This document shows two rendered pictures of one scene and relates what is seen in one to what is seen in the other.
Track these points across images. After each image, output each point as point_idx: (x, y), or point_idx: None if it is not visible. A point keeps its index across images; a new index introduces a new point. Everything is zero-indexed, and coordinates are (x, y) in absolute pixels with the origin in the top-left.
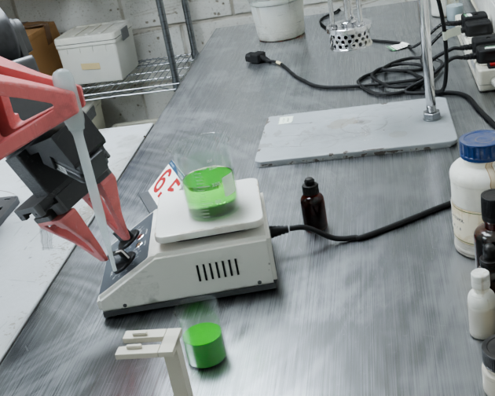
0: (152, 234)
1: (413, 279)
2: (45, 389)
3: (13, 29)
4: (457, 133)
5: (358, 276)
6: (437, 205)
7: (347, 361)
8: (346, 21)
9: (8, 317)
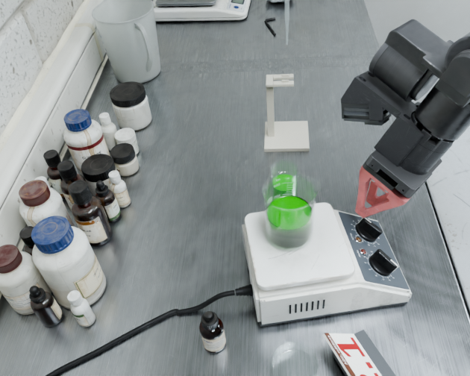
0: (347, 239)
1: (147, 254)
2: None
3: (450, 45)
4: None
5: (184, 262)
6: (95, 351)
7: (201, 188)
8: None
9: (465, 242)
